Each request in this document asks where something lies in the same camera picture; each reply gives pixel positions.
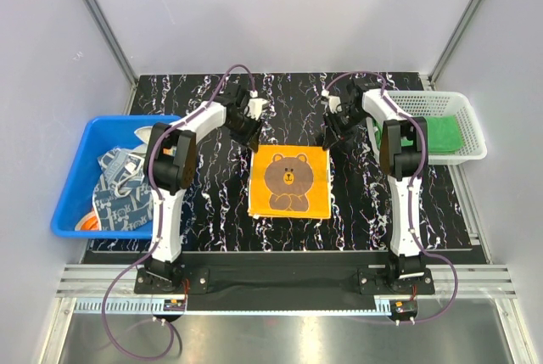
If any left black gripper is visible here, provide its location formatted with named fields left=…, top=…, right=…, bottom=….
left=225, top=111, right=264, bottom=153

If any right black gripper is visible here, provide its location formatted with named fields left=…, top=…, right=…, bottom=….
left=322, top=107, right=369, bottom=151

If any green microfiber towel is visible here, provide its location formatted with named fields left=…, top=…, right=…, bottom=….
left=367, top=115, right=463, bottom=154

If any blue white patterned towel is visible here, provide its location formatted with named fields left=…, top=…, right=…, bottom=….
left=92, top=147, right=154, bottom=232

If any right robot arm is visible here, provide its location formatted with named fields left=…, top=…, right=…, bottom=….
left=321, top=81, right=428, bottom=294

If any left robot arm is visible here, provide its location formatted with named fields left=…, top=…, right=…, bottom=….
left=143, top=85, right=269, bottom=293

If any cream orange patterned towel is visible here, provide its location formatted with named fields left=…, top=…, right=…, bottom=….
left=134, top=126, right=153, bottom=143

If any white perforated plastic basket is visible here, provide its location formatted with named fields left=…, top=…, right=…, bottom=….
left=362, top=89, right=487, bottom=171

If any blue plastic bin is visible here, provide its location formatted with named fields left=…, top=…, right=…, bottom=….
left=50, top=115, right=180, bottom=239

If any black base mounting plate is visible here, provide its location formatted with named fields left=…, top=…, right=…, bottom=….
left=134, top=251, right=435, bottom=314

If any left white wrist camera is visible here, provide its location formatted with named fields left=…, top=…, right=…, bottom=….
left=245, top=90, right=269, bottom=120

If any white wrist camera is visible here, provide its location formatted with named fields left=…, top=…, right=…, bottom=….
left=321, top=89, right=341, bottom=114
left=245, top=90, right=269, bottom=120

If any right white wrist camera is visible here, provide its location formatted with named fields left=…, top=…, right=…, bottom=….
left=321, top=89, right=341, bottom=114

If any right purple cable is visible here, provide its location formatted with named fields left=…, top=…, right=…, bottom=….
left=322, top=70, right=459, bottom=325

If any aluminium frame rail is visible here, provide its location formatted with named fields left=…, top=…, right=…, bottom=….
left=56, top=265, right=516, bottom=316

